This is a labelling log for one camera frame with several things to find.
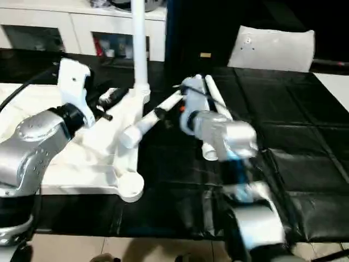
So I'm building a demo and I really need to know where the black work mat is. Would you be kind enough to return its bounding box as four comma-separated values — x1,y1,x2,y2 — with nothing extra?
0,49,349,243

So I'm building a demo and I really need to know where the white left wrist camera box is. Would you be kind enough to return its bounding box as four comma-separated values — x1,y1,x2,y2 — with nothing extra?
57,57,94,129

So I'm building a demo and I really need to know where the small red item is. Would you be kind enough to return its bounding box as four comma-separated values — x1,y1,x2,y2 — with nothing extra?
94,39,106,58

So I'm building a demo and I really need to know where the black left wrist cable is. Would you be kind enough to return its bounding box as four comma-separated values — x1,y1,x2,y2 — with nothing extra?
0,63,63,110

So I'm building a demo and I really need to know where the white flat board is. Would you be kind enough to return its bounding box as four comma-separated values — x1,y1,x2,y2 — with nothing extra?
315,73,349,112

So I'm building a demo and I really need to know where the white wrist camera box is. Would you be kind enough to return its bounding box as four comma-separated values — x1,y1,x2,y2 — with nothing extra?
180,76,210,110
57,57,94,129

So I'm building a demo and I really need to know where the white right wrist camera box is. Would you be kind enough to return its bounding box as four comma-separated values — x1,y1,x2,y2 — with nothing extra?
180,76,210,110

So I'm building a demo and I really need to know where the white plastic table leg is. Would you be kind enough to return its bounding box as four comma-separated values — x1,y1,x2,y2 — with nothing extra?
204,75,236,123
121,90,186,149
194,75,220,160
131,0,151,102

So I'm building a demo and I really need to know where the white plastic table top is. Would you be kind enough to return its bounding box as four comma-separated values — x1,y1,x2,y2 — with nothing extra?
0,82,151,203

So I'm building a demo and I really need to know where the white plastic bag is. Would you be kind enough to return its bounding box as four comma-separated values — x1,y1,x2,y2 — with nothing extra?
227,26,316,73

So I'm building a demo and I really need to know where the white cabinet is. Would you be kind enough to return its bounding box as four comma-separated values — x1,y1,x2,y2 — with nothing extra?
0,0,167,62

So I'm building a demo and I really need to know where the grey bag on cabinet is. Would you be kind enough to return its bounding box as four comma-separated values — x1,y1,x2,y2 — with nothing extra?
112,0,164,11

